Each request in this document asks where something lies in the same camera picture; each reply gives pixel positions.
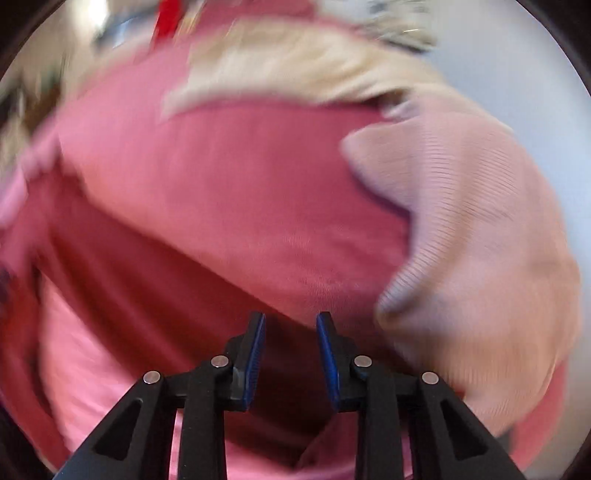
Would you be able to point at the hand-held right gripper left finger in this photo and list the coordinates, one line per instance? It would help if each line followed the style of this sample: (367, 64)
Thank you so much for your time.
(255, 357)

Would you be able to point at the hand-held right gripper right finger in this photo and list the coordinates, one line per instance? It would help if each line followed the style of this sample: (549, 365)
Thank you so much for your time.
(327, 357)

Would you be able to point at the pink knit sweater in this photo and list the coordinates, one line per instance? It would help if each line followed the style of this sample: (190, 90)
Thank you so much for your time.
(240, 221)

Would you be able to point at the cream fuzzy garment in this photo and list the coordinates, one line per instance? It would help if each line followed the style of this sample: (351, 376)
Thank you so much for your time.
(295, 69)

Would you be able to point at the red object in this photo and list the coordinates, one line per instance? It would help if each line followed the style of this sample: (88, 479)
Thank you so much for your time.
(167, 18)

